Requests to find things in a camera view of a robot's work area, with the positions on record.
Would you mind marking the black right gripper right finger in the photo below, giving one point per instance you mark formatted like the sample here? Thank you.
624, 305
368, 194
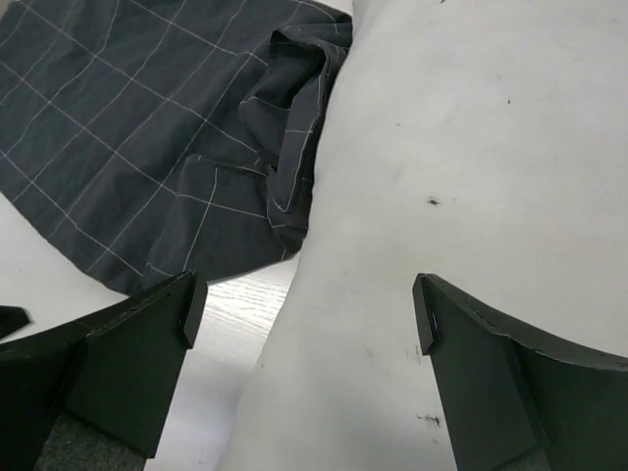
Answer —
514, 396

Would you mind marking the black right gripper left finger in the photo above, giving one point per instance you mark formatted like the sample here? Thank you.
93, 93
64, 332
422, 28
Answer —
95, 393

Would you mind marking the dark grey checked pillowcase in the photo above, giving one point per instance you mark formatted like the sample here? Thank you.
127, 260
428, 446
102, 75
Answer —
143, 139

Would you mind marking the white pillow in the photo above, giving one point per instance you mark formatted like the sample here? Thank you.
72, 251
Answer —
481, 141

